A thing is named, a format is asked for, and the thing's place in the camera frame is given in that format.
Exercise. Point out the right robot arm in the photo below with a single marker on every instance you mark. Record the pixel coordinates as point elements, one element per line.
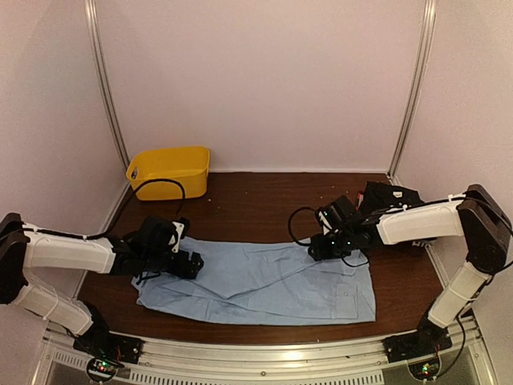
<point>388,215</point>

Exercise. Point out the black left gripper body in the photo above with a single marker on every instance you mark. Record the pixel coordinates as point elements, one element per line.
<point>179,269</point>

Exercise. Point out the light blue long sleeve shirt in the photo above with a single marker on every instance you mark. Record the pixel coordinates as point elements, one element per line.
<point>264,284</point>

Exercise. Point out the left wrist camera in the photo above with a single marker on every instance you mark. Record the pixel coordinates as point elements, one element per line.
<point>179,231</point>

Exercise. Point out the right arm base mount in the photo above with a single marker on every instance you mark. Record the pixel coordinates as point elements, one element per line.
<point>413,345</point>

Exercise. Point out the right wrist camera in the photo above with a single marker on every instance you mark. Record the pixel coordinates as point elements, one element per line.
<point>323,222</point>

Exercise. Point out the right aluminium frame post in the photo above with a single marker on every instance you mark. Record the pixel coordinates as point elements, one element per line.
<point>422,57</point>

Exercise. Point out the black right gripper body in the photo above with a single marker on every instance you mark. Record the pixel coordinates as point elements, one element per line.
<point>342,246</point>

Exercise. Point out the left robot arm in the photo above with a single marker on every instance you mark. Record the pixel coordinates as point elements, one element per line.
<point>146,253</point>

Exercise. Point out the yellow plastic basket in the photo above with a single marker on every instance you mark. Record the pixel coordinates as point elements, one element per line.
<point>169,174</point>

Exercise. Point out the left aluminium frame post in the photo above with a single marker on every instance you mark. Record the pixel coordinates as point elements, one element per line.
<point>91,13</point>

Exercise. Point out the aluminium front rail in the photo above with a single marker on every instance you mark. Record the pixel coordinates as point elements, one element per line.
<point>360,361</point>

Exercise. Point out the grey shirt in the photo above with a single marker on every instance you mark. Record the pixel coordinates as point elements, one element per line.
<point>423,243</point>

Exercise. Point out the aluminium frame post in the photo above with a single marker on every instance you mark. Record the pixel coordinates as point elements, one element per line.
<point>422,57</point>
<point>91,13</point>

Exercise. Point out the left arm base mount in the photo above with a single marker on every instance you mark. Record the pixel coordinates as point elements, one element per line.
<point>114,348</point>

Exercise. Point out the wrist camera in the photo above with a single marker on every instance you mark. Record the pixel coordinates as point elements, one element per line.
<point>179,231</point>
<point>323,222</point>

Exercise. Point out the black shirt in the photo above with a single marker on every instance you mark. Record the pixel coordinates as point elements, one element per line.
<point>379,196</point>

